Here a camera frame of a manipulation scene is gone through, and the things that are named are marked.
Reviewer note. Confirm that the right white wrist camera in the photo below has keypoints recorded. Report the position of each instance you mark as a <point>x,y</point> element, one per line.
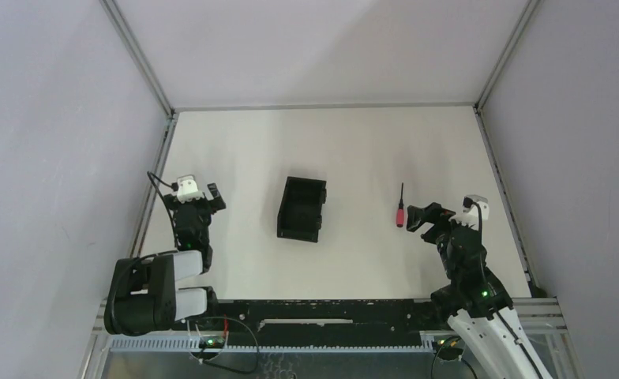
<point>475,210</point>

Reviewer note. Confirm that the small green circuit board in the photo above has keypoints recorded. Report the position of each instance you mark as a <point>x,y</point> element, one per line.
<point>212,343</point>

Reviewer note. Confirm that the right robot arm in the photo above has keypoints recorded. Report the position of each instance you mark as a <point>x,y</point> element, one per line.
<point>475,304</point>

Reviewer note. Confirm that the black mounting rail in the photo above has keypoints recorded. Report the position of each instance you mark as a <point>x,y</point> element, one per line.
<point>335,323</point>

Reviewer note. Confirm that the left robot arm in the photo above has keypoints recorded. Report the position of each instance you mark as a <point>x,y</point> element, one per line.
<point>145,295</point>

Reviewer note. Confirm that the aluminium frame base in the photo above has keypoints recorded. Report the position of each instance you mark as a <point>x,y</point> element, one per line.
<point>176,352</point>

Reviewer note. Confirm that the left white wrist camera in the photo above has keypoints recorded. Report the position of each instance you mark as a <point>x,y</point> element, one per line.
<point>188,189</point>

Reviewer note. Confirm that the black plastic bin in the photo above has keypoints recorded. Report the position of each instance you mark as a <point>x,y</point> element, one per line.
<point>300,212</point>

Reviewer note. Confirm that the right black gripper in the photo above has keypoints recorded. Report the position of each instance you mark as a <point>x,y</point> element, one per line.
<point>433,212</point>

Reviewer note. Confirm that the red handled screwdriver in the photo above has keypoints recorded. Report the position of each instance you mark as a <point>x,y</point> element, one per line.
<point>400,212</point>

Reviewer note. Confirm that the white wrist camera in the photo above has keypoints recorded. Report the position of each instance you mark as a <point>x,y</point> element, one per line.
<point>188,189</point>
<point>475,210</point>

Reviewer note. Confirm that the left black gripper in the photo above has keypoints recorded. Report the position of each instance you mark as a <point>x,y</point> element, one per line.
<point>200,206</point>

